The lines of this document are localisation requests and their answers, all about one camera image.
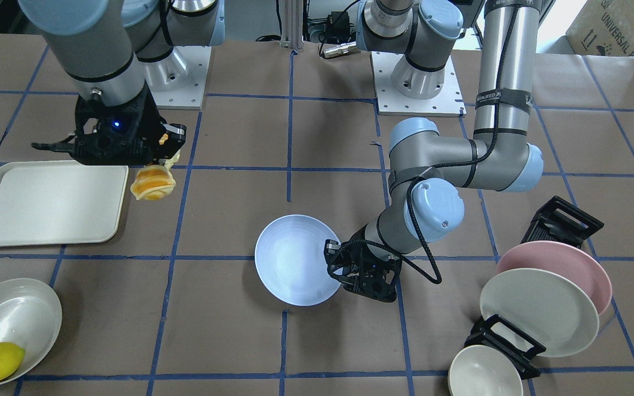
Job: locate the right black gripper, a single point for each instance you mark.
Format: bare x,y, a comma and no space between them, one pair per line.
149,119

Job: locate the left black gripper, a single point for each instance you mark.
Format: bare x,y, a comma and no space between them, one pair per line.
360,241

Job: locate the blue plate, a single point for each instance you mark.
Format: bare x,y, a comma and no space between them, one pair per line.
289,258

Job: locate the orange striped bread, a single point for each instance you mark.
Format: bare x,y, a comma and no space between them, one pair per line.
154,182

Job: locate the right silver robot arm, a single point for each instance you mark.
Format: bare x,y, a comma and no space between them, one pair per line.
118,54

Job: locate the cream plate in rack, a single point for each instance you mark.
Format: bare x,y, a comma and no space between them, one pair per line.
546,306

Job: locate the pink plate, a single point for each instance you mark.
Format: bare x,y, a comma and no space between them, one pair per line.
565,260

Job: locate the cream tray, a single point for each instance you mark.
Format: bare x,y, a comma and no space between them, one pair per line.
59,202

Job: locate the cream bowl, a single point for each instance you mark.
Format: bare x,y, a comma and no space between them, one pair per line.
479,370

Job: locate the cream shallow dish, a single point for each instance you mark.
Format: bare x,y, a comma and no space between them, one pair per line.
31,317

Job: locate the black dish rack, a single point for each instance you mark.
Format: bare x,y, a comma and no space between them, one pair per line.
557,220

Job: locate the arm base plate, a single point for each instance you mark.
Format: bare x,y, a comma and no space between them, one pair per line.
179,80
403,90

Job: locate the aluminium frame post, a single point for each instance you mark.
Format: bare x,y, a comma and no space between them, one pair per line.
291,24

